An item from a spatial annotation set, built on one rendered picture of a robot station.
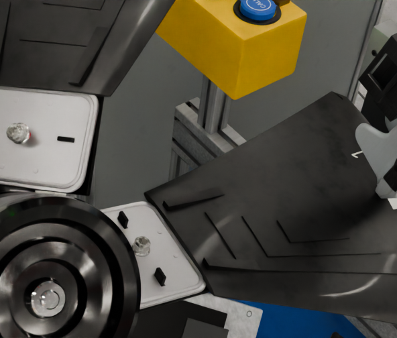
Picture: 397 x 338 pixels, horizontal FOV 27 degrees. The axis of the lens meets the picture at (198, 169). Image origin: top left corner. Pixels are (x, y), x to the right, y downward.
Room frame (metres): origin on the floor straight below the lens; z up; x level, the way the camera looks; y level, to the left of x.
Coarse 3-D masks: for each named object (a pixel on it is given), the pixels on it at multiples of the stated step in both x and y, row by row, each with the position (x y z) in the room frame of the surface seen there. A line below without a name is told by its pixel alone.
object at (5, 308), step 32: (0, 192) 0.34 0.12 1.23; (32, 192) 0.33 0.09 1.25; (0, 224) 0.29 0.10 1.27; (32, 224) 0.30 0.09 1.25; (64, 224) 0.31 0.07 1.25; (96, 224) 0.31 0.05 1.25; (0, 256) 0.28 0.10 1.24; (32, 256) 0.29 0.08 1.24; (64, 256) 0.30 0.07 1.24; (96, 256) 0.31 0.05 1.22; (128, 256) 0.31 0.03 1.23; (0, 288) 0.27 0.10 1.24; (32, 288) 0.28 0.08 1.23; (64, 288) 0.29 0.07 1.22; (96, 288) 0.29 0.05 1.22; (128, 288) 0.30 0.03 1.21; (0, 320) 0.25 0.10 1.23; (32, 320) 0.27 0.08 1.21; (64, 320) 0.27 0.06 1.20; (96, 320) 0.28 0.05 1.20; (128, 320) 0.28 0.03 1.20
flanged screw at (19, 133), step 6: (12, 126) 0.37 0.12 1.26; (18, 126) 0.37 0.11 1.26; (24, 126) 0.38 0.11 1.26; (6, 132) 0.37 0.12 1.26; (12, 132) 0.37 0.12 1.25; (18, 132) 0.37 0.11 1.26; (24, 132) 0.37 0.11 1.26; (12, 138) 0.37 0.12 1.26; (18, 138) 0.37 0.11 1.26; (24, 138) 0.37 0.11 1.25
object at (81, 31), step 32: (0, 0) 0.45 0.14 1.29; (32, 0) 0.45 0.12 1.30; (64, 0) 0.44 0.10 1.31; (96, 0) 0.44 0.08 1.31; (128, 0) 0.45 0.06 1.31; (160, 0) 0.45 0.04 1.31; (0, 32) 0.43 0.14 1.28; (32, 32) 0.43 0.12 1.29; (64, 32) 0.43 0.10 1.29; (96, 32) 0.43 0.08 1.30; (128, 32) 0.43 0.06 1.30; (0, 64) 0.42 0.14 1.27; (32, 64) 0.41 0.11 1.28; (64, 64) 0.41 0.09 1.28; (96, 64) 0.41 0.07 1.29; (128, 64) 0.41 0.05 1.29
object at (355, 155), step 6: (354, 144) 0.53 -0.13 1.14; (342, 150) 0.52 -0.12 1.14; (348, 150) 0.52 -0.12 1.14; (354, 150) 0.52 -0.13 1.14; (360, 150) 0.52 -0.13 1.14; (348, 156) 0.51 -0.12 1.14; (354, 156) 0.52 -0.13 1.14; (360, 156) 0.52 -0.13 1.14; (354, 162) 0.51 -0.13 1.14; (360, 162) 0.51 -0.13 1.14; (366, 162) 0.51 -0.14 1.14
